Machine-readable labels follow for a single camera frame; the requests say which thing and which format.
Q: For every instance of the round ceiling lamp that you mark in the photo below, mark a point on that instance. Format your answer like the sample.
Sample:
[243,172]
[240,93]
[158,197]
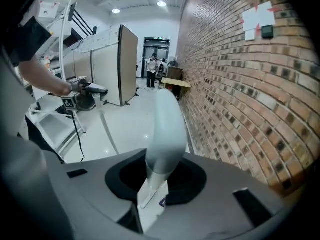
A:
[161,3]

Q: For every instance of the dark double door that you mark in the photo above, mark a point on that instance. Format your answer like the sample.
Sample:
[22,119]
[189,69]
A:
[160,46]

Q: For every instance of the beige folding partition screen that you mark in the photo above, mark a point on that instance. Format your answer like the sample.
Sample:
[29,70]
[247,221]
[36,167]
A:
[127,66]

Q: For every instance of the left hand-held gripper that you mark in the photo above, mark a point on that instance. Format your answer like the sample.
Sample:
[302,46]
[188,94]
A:
[70,102]

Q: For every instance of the black stair railing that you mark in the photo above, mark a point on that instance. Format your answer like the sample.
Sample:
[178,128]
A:
[82,21]

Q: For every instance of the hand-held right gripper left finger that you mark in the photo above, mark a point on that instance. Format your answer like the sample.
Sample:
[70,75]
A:
[120,181]

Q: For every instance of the white sign on rack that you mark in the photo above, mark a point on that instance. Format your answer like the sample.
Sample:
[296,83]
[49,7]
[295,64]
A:
[48,9]

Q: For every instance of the small square wooden table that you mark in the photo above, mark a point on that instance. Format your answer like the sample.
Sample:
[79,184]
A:
[175,82]

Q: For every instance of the black chest-mounted screen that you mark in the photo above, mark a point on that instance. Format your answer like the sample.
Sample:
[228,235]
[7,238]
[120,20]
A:
[27,41]

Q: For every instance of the person's black trousers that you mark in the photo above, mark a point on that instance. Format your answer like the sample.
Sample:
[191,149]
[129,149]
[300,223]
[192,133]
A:
[42,139]

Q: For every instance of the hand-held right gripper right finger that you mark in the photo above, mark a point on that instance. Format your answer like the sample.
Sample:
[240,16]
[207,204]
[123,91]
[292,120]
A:
[190,184]

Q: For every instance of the brown cabinet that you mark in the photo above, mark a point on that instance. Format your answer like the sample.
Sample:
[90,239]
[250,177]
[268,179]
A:
[174,72]

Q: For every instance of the person's left forearm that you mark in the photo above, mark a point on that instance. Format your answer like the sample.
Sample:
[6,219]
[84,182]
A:
[42,76]

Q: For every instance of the dark blue triangular plastic piece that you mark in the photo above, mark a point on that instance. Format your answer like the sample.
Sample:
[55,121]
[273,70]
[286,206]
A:
[163,202]

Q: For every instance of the white metal shelf rack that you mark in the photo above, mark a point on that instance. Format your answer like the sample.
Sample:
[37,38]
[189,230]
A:
[65,34]

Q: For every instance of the white paper sheets with red tape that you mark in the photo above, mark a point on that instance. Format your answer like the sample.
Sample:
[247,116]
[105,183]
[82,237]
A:
[256,16]

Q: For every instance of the black wall device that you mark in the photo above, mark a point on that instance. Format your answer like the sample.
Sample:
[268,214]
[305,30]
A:
[267,31]

